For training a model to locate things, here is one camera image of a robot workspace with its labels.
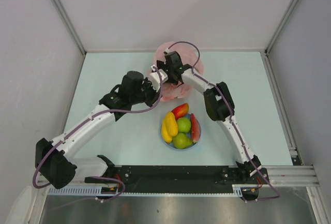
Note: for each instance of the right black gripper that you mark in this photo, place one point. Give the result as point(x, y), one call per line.
point(162, 65)

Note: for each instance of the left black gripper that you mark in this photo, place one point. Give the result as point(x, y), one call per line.
point(155, 95)

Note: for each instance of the pink plastic bag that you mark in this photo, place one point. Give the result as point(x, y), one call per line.
point(190, 54)

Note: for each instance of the red fake mango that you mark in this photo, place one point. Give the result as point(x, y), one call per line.
point(181, 110)

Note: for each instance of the yellow fake mango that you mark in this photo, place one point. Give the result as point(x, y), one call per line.
point(164, 133)

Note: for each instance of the green fake fruit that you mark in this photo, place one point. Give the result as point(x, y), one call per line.
point(184, 125)

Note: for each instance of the red fake watermelon slice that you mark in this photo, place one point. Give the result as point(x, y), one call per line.
point(195, 129)

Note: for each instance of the green fake pear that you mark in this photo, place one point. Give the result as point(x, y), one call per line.
point(181, 141)

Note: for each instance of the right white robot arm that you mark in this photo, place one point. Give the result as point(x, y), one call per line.
point(219, 106)

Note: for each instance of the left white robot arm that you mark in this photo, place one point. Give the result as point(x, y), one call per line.
point(53, 159)

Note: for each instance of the blue plastic plate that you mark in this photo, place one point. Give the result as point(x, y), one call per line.
point(187, 134)

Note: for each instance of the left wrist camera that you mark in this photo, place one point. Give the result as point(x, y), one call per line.
point(157, 77)

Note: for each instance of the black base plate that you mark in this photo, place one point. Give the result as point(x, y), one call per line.
point(182, 178)

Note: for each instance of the white cable duct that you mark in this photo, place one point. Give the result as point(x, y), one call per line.
point(110, 191)

